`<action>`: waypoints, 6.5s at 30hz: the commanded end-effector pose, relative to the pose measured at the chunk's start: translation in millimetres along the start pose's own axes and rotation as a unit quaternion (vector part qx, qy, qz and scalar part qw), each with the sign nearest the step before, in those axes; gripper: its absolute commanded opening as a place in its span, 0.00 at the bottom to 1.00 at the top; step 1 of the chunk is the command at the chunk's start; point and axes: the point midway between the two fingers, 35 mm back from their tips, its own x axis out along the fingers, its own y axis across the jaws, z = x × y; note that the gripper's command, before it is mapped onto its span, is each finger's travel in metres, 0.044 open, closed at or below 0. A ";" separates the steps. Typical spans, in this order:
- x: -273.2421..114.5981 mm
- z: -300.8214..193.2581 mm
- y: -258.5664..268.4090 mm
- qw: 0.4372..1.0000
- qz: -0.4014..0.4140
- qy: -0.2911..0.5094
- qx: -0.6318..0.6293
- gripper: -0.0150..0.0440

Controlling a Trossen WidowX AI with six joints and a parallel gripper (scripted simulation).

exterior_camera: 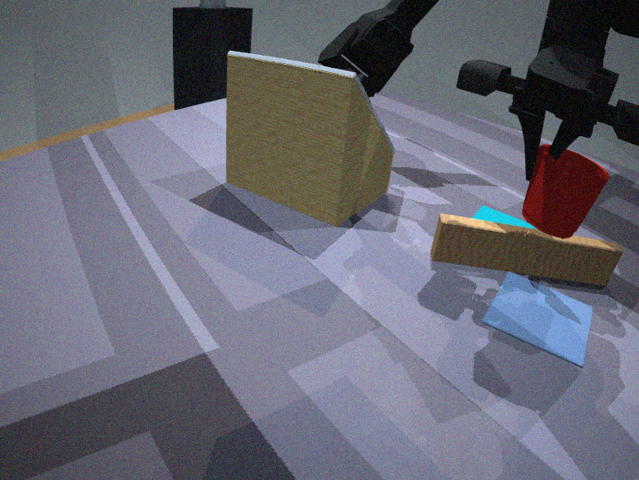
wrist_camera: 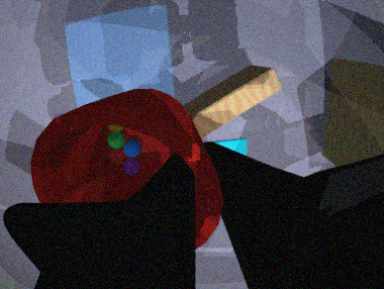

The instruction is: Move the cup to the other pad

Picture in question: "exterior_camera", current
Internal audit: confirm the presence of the wooden plank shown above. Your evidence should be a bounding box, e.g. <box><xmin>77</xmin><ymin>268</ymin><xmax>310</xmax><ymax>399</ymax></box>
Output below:
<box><xmin>431</xmin><ymin>214</ymin><xmax>623</xmax><ymax>286</ymax></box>

